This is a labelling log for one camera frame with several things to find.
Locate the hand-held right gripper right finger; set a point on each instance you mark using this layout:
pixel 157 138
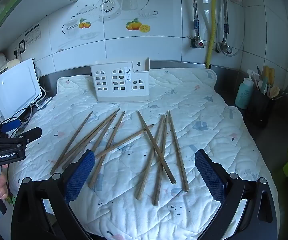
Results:
pixel 209 177

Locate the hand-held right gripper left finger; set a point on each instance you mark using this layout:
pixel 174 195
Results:
pixel 80 177

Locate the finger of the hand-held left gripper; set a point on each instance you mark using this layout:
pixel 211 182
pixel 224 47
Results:
pixel 31 133
pixel 11 125

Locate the pile of wooden chopsticks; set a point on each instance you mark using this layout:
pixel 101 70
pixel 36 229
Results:
pixel 156 146

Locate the white plastic chopstick holder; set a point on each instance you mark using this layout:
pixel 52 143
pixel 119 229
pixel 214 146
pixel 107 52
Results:
pixel 120 85

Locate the white power strip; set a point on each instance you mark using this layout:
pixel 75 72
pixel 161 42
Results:
pixel 42 103

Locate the white countertop appliance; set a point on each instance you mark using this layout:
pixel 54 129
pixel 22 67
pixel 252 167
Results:
pixel 14 90

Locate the white quilted printed mat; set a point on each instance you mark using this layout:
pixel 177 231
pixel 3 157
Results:
pixel 134 217

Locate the black utensil container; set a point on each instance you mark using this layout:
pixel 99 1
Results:
pixel 261 107

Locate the teal soap pump bottle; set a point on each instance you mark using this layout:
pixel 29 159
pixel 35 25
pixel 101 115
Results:
pixel 244 93

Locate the white spatula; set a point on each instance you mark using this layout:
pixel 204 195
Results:
pixel 262 85

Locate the wooden spoon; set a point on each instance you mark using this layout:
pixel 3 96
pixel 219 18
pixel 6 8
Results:
pixel 274 91

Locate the metal valve with red knob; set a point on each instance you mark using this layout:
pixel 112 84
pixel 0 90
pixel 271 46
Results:
pixel 198 43

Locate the black wall socket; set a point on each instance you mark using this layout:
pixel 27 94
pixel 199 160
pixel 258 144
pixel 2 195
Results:
pixel 21 45

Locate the black and white wall label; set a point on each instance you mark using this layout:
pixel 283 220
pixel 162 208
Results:
pixel 32 34

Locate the wall cabinet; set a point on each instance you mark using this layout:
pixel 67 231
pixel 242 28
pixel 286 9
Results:
pixel 11 7

